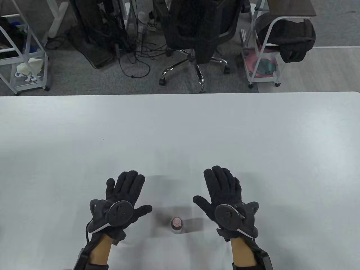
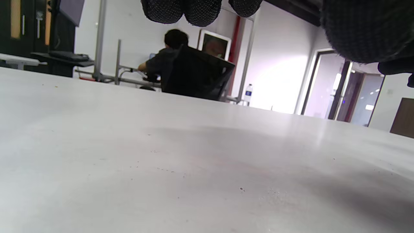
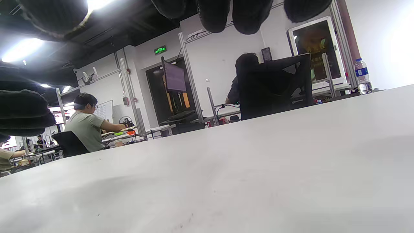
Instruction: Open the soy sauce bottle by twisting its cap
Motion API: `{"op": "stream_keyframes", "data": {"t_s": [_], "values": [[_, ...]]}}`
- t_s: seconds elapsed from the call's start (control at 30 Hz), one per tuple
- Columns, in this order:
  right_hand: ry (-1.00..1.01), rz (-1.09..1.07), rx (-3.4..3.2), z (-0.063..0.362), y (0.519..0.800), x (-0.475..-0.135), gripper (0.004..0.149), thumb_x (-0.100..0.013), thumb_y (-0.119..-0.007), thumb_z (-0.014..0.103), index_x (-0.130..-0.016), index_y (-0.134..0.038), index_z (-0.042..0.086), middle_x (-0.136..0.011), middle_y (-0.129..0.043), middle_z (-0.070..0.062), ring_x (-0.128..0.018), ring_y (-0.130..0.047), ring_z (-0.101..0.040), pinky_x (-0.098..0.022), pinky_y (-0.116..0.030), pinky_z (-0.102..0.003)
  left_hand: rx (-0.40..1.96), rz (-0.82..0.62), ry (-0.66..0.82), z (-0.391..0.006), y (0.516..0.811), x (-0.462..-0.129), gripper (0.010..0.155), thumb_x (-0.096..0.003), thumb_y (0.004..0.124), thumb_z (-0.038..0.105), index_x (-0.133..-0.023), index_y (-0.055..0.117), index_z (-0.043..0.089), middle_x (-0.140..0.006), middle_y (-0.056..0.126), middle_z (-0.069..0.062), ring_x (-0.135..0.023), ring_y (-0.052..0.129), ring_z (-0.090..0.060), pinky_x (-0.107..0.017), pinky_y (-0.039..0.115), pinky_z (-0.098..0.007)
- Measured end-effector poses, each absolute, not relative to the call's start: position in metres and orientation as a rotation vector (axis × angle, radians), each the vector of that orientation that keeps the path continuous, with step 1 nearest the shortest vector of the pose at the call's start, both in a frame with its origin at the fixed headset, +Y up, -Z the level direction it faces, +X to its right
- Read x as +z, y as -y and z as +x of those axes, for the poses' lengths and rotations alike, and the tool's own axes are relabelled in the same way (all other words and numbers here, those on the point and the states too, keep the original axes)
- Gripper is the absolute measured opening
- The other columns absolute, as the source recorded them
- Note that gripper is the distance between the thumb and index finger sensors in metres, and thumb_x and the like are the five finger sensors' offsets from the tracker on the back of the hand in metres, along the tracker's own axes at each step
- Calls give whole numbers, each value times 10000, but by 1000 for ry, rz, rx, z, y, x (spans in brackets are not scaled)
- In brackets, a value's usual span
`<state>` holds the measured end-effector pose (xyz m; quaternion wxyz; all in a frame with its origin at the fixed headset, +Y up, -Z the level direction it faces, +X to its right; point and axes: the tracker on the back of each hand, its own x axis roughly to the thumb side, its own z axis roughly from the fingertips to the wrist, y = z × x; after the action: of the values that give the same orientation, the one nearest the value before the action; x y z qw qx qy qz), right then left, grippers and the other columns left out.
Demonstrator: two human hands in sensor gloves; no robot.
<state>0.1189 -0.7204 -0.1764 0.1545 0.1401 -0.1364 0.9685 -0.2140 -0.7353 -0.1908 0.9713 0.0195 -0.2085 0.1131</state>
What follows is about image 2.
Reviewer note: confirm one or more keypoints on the grey metal frame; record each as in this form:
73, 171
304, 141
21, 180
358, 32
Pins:
118, 64

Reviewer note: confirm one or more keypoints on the dark desk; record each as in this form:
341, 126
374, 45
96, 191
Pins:
55, 63

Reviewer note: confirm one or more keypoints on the white framed picture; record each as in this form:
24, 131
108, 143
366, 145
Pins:
214, 45

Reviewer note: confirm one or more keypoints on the black keyboard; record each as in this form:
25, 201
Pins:
69, 56

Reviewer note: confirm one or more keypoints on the brown wooden panel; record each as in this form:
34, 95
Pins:
403, 118

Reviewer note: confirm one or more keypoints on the red pipe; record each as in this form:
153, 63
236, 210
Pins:
234, 42

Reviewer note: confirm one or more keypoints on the grey metal pole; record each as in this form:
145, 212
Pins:
99, 38

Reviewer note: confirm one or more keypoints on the white side table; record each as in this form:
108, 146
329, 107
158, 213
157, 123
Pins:
16, 60

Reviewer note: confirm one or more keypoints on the person's left hand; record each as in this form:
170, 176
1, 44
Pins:
372, 29

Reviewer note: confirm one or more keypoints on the clear water bottle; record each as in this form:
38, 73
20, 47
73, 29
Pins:
248, 94

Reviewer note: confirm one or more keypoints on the black cabinet with orange panels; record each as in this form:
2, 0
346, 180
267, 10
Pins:
29, 29

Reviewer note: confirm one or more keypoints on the black mesh chair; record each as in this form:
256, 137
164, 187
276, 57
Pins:
197, 74

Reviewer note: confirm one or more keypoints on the glass door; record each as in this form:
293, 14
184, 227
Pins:
323, 84

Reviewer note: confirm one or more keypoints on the dark wall screen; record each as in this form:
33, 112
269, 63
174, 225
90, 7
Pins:
71, 11

